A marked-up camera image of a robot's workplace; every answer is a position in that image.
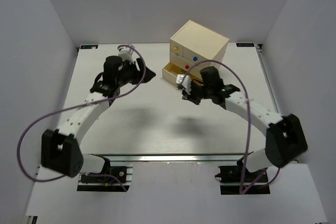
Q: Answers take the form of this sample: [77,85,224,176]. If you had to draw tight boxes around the red knob drawer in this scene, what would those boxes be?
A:
[170,52,210,78]
[162,62,204,88]

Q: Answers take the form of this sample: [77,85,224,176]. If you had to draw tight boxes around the yellow knob drawer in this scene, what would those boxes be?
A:
[170,39,184,57]

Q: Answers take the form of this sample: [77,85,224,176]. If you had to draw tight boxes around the blue knob drawer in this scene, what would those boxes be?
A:
[182,48,217,70]

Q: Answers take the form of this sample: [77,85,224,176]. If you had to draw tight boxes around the cream drawer cabinet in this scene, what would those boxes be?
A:
[170,20,229,69]

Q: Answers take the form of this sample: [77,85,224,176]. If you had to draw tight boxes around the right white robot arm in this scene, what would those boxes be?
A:
[176,67,308,173]

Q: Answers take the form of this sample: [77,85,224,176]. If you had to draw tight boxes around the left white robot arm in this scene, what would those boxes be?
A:
[41,56,156,177]

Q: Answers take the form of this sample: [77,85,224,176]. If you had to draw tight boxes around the left blue label sticker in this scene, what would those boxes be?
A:
[80,45,98,50]

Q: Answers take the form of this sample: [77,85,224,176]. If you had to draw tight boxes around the blue label sticker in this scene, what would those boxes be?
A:
[236,42,255,47]
[80,45,98,50]

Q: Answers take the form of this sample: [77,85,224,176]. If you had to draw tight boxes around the right blue label sticker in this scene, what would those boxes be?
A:
[236,42,255,47]

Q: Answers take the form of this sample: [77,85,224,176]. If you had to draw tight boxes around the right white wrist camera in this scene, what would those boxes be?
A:
[175,74,192,92]

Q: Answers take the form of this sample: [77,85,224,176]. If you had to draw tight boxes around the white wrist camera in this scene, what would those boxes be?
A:
[118,44,134,62]
[175,74,192,92]

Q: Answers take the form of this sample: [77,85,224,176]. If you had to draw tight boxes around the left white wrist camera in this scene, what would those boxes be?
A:
[118,44,134,62]

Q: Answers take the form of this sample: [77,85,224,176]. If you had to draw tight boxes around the aluminium front rail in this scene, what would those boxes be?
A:
[83,154,243,162]

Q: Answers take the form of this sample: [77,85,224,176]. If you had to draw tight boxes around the aluminium rail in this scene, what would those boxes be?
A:
[255,44,284,115]
[83,154,243,162]

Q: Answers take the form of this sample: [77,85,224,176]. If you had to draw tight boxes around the aluminium right rail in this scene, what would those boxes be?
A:
[255,44,284,115]

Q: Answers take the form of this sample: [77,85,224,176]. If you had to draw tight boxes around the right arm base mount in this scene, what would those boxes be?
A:
[215,166,270,195]

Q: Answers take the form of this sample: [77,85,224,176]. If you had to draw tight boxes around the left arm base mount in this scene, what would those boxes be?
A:
[77,163,133,193]

